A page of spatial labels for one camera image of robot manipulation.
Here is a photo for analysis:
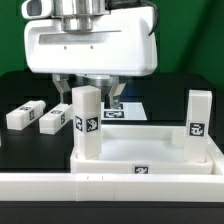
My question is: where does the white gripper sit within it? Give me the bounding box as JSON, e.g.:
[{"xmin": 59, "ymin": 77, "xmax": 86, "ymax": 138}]
[{"xmin": 24, "ymin": 6, "xmax": 157, "ymax": 109}]

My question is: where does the white desk top tray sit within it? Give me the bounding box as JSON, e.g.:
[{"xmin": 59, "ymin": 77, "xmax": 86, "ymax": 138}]
[{"xmin": 70, "ymin": 125, "xmax": 224, "ymax": 175}]

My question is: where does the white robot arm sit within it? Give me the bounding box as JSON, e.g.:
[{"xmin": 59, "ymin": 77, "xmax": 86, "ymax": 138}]
[{"xmin": 21, "ymin": 0, "xmax": 158, "ymax": 108}]

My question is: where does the marker tag sheet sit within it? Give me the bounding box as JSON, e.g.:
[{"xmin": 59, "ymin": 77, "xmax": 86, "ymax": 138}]
[{"xmin": 101, "ymin": 102, "xmax": 147, "ymax": 120}]

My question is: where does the white L-shaped fence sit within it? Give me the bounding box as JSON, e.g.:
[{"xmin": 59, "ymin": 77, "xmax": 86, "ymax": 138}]
[{"xmin": 0, "ymin": 132, "xmax": 224, "ymax": 202}]

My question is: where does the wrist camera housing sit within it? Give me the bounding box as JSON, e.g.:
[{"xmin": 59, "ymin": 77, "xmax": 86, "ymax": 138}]
[{"xmin": 21, "ymin": 0, "xmax": 53, "ymax": 19}]

